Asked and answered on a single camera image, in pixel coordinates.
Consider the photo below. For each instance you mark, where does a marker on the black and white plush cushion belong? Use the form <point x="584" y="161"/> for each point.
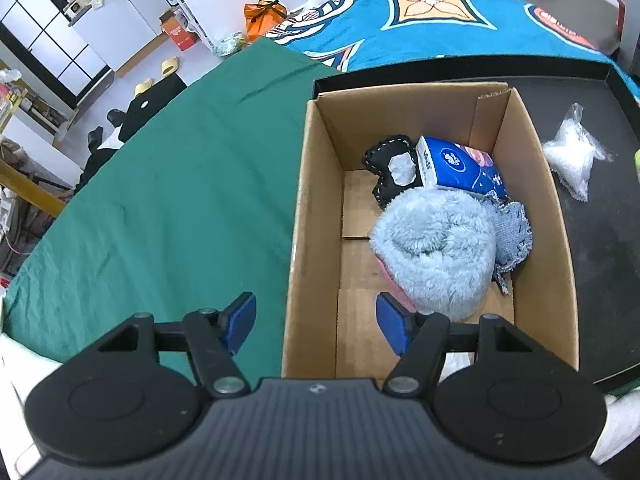
<point x="135" y="115"/>

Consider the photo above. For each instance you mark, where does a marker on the black tray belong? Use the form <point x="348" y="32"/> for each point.
<point x="600" y="260"/>

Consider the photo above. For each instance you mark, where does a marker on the black-framed sliding door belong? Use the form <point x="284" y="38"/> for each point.
<point x="50" y="45"/>

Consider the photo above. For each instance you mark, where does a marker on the green plastic bag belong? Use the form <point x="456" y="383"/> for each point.
<point x="229" y="45"/>

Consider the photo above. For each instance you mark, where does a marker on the orange cardboard carton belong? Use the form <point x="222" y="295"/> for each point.
<point x="178" y="32"/>

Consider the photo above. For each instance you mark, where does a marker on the red cup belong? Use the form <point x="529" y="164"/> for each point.
<point x="621" y="7"/>

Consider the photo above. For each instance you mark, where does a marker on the yellow slipper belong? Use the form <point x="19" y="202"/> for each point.
<point x="144" y="87"/>
<point x="170" y="66"/>

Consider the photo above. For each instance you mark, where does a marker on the orange gift bag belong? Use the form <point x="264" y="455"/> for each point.
<point x="265" y="20"/>

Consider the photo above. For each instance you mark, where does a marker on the clear bag of white stuffing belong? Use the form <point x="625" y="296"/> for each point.
<point x="575" y="155"/>

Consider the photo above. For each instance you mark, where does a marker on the blue tissue pack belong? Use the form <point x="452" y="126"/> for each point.
<point x="460" y="162"/>

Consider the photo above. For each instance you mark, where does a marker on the fluffy light blue plush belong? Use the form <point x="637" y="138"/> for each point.
<point x="435" y="250"/>

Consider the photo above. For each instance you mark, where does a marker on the grey-blue knitted cloth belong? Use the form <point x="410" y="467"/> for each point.
<point x="510" y="230"/>

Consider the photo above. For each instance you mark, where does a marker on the black shoe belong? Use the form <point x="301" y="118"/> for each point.
<point x="96" y="137"/>
<point x="114" y="116"/>

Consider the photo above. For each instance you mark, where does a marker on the white bedding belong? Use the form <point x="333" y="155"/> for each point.
<point x="20" y="410"/>

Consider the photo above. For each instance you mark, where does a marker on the yellow shelf frame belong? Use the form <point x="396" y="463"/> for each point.
<point x="30" y="190"/>

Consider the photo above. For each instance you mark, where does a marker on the green bed sheet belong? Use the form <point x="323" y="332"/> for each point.
<point x="175" y="200"/>

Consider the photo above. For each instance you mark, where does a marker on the black stitched plush toy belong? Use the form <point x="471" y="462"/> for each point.
<point x="382" y="160"/>

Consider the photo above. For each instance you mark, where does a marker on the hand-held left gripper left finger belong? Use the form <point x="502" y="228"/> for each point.
<point x="240" y="323"/>

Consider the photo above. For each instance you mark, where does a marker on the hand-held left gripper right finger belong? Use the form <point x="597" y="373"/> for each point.
<point x="393" y="326"/>

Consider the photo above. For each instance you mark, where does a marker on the white cabinet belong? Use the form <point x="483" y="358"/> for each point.
<point x="125" y="15"/>

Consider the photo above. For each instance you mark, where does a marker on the white plastic bag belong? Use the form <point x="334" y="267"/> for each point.
<point x="315" y="1"/>

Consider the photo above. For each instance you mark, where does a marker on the blue printed blanket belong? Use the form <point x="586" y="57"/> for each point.
<point x="500" y="45"/>

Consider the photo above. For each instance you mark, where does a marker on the brown cardboard box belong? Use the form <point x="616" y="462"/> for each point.
<point x="325" y="210"/>

